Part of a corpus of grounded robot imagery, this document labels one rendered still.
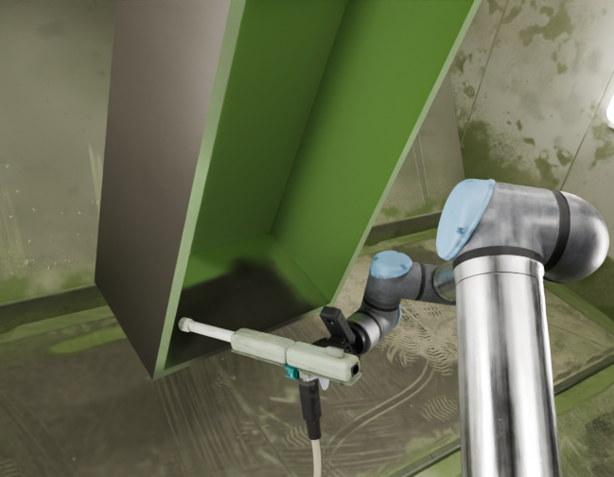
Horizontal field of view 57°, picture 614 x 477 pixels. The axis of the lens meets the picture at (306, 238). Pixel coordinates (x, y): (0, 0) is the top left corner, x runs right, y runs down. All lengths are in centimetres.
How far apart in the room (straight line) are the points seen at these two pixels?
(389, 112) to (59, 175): 127
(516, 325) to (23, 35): 198
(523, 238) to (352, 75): 86
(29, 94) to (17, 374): 96
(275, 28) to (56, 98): 109
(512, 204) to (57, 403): 157
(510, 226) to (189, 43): 56
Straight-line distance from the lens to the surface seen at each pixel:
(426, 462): 200
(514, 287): 75
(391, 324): 140
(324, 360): 112
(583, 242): 84
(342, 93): 155
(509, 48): 319
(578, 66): 298
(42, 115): 227
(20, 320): 225
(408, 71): 140
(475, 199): 77
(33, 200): 222
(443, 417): 215
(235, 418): 194
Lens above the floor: 151
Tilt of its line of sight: 31 degrees down
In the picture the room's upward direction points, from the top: 11 degrees clockwise
